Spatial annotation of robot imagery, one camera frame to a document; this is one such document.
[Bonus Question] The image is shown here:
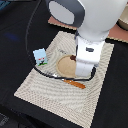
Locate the woven beige placemat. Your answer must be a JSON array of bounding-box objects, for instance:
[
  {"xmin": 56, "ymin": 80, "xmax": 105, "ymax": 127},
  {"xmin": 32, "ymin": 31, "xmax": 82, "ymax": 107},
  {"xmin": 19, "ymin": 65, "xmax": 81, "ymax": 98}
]
[{"xmin": 13, "ymin": 30, "xmax": 115, "ymax": 128}]

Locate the wooden handled knife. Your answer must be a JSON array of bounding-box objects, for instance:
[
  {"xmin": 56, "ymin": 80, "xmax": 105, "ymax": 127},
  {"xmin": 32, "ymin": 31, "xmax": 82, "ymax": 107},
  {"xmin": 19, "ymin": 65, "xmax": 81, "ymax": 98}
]
[{"xmin": 58, "ymin": 49, "xmax": 71, "ymax": 54}]

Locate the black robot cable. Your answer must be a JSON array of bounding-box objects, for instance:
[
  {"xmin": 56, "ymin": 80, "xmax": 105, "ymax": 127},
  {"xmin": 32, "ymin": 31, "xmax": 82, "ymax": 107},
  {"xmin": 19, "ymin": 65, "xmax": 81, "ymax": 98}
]
[{"xmin": 24, "ymin": 0, "xmax": 98, "ymax": 83}]

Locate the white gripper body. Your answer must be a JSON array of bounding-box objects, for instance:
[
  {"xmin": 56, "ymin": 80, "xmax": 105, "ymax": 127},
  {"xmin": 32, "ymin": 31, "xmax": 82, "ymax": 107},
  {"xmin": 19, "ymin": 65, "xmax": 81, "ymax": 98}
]
[{"xmin": 75, "ymin": 36, "xmax": 104, "ymax": 77}]

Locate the brown sausage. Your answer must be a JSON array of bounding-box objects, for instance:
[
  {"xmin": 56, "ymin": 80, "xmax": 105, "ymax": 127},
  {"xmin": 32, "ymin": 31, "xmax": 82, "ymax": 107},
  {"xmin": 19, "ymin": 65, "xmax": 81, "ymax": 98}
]
[{"xmin": 70, "ymin": 55, "xmax": 76, "ymax": 61}]

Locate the round wooden plate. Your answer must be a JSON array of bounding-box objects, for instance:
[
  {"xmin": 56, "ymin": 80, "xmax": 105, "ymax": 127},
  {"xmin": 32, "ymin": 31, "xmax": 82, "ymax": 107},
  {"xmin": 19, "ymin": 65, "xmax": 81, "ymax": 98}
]
[{"xmin": 56, "ymin": 55, "xmax": 76, "ymax": 78}]

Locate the wooden handled fork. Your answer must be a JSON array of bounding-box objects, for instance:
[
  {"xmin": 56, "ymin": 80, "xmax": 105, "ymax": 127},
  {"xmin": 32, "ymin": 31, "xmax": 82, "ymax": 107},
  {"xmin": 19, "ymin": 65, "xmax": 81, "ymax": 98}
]
[{"xmin": 46, "ymin": 71, "xmax": 85, "ymax": 89}]

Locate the brown wooden tray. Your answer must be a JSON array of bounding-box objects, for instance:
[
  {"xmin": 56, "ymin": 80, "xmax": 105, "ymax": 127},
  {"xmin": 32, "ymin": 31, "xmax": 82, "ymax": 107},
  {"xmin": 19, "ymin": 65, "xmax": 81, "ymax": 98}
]
[{"xmin": 48, "ymin": 17, "xmax": 128, "ymax": 43}]

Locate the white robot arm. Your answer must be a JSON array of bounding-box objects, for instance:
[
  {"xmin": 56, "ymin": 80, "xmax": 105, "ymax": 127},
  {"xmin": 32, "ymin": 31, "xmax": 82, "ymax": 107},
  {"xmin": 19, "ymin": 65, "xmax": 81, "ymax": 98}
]
[{"xmin": 45, "ymin": 0, "xmax": 128, "ymax": 77}]

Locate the light blue milk carton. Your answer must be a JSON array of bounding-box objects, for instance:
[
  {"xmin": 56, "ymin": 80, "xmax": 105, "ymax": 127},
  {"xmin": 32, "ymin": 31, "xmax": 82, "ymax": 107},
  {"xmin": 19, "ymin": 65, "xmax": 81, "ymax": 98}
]
[{"xmin": 33, "ymin": 48, "xmax": 47, "ymax": 66}]

